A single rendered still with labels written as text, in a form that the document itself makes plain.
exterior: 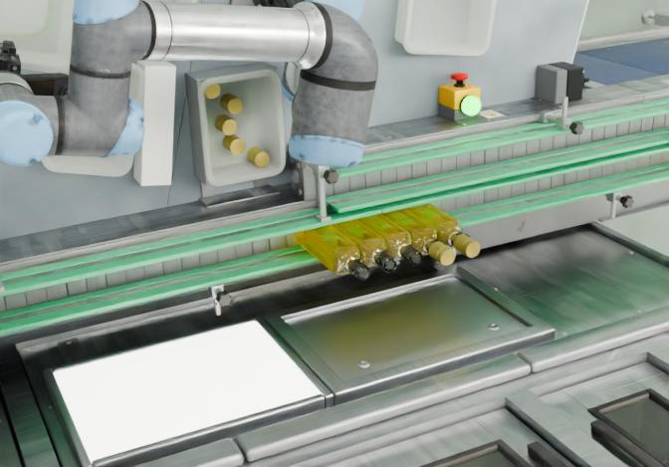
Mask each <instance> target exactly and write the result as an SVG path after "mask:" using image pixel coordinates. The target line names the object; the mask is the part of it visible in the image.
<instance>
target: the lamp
mask: <svg viewBox="0 0 669 467"><path fill-rule="evenodd" d="M480 108H481V102H480V100H479V99H478V98H476V97H474V96H472V95H467V96H465V97H464V98H463V99H462V100H461V102H460V111H461V112H462V113H463V114H465V115H469V116H473V115H475V114H477V113H478V112H479V110H480Z"/></svg>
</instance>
